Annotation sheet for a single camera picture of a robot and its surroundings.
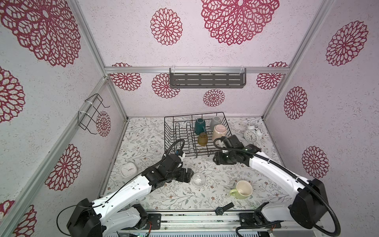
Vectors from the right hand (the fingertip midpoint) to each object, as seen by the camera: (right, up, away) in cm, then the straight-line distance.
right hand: (215, 159), depth 82 cm
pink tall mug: (+5, +16, +13) cm, 21 cm away
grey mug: (+4, +23, +21) cm, 31 cm away
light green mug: (+16, -18, 0) cm, 24 cm away
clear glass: (-9, -14, +6) cm, 17 cm away
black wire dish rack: (-20, +18, +31) cm, 41 cm away
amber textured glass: (-6, +10, +16) cm, 20 cm away
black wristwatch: (+2, -26, -5) cm, 27 cm away
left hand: (-16, -7, -3) cm, 18 cm away
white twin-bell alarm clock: (+29, +13, +18) cm, 36 cm away
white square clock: (-51, -8, +6) cm, 52 cm away
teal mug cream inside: (-7, +19, +20) cm, 28 cm away
